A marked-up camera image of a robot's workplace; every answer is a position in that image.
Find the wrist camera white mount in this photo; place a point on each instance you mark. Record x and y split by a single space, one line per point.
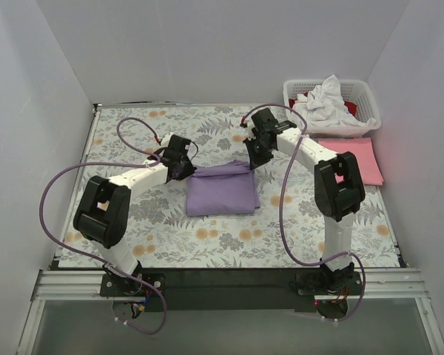
249 127
166 145

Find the white plastic laundry basket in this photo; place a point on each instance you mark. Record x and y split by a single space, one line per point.
352 91

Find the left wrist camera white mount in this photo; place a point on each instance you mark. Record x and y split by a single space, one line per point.
166 145

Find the aluminium rail frame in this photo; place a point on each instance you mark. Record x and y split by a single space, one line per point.
78 312

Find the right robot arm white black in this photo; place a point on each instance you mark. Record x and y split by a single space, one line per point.
338 193

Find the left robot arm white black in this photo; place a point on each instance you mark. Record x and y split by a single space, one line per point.
103 211

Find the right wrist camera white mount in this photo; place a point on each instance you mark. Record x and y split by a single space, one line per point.
249 127

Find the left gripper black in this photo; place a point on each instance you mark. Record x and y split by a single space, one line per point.
183 169

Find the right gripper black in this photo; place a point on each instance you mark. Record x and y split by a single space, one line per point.
257 154

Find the white crumpled t shirt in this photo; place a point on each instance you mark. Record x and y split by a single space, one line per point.
324 106

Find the floral patterned table mat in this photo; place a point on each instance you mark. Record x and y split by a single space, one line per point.
159 232

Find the purple t shirt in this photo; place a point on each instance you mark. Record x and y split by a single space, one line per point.
221 190

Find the red t shirt in basket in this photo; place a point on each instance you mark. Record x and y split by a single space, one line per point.
351 107

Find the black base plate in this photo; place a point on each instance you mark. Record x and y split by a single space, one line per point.
221 289

